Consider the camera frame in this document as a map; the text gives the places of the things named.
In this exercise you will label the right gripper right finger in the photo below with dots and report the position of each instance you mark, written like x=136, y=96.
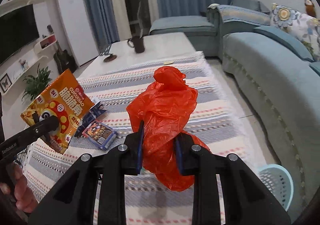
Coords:
x=246, y=199

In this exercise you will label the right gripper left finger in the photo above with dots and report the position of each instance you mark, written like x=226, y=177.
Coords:
x=93, y=185

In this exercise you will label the orange snack bag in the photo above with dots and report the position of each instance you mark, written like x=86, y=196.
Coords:
x=65, y=99

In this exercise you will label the blue white milk carton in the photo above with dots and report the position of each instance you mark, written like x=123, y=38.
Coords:
x=95, y=111

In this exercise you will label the red plastic bag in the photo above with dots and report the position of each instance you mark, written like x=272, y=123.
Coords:
x=164, y=110

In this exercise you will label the light blue trash basket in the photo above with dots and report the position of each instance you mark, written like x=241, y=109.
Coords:
x=279, y=182

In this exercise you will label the person's left hand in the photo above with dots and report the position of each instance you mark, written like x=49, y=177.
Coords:
x=25, y=200

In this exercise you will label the green potted plant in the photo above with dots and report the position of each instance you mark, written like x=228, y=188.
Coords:
x=34, y=85

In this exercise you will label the blue card box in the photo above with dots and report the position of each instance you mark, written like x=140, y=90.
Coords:
x=101, y=135

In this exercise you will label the black guitar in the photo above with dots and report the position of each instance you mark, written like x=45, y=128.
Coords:
x=64, y=60

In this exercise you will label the small dark dish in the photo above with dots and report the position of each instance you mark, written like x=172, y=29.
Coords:
x=110, y=57

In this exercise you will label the black television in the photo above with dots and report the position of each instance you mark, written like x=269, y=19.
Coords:
x=18, y=29

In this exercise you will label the white refrigerator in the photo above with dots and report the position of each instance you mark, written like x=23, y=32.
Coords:
x=78, y=30

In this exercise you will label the dark mug with utensils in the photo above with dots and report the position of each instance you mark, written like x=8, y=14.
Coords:
x=137, y=42

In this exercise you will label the teal fabric sofa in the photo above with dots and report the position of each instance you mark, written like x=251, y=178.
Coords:
x=277, y=75

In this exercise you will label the floral sofa cushion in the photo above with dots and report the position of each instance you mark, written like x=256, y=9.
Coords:
x=303, y=27

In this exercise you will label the brown owl plush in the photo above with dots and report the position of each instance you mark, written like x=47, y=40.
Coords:
x=310, y=8

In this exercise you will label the white wall shelf unit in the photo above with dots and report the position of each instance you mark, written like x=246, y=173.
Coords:
x=40, y=51

